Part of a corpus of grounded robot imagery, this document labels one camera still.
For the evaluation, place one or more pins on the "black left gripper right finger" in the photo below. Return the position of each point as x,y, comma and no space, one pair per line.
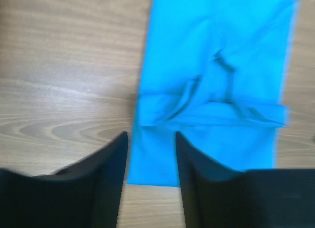
215,196

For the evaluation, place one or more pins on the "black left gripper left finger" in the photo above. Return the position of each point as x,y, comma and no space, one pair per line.
85,194

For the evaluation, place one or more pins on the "teal t-shirt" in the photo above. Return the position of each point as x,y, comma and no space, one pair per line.
213,70

